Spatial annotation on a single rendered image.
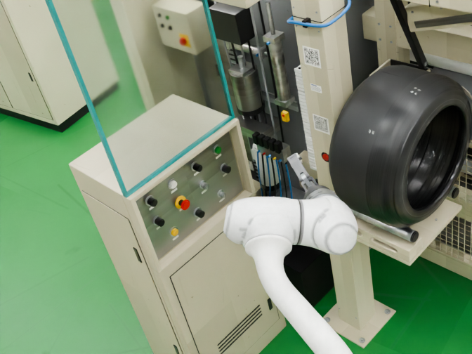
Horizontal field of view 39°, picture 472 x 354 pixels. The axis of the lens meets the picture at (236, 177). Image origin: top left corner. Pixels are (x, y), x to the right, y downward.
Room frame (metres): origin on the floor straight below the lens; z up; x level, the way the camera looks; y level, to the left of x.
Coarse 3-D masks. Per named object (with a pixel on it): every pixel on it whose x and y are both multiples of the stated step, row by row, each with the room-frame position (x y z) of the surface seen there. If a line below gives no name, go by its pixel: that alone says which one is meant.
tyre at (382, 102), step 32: (352, 96) 1.89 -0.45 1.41; (384, 96) 1.80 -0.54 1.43; (416, 96) 1.75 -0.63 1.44; (448, 96) 1.79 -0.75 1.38; (352, 128) 1.78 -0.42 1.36; (384, 128) 1.70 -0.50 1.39; (416, 128) 1.68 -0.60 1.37; (448, 128) 1.98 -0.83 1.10; (352, 160) 1.72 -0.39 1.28; (384, 160) 1.64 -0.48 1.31; (416, 160) 2.00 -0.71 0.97; (448, 160) 1.92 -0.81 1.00; (352, 192) 1.70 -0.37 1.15; (384, 192) 1.61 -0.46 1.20; (416, 192) 1.88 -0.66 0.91; (448, 192) 1.79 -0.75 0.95
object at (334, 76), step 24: (312, 0) 2.01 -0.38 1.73; (336, 0) 2.04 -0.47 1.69; (336, 24) 2.04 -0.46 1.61; (336, 48) 2.03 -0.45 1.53; (312, 72) 2.05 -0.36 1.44; (336, 72) 2.02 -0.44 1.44; (312, 96) 2.06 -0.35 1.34; (336, 96) 2.01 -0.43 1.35; (312, 120) 2.08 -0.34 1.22; (336, 120) 2.00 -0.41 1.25; (336, 264) 2.06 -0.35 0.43; (360, 264) 2.03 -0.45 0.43; (336, 288) 2.08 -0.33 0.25; (360, 288) 2.01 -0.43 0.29; (360, 312) 2.00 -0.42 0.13
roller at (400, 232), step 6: (360, 216) 1.83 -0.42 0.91; (366, 216) 1.81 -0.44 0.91; (372, 222) 1.79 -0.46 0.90; (378, 222) 1.77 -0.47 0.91; (384, 228) 1.74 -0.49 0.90; (390, 228) 1.73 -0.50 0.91; (396, 228) 1.71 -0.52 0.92; (402, 228) 1.70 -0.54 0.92; (408, 228) 1.69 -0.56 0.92; (396, 234) 1.70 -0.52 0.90; (402, 234) 1.68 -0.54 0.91; (408, 234) 1.67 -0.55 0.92; (414, 234) 1.66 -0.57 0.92; (408, 240) 1.66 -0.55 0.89; (414, 240) 1.66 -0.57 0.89
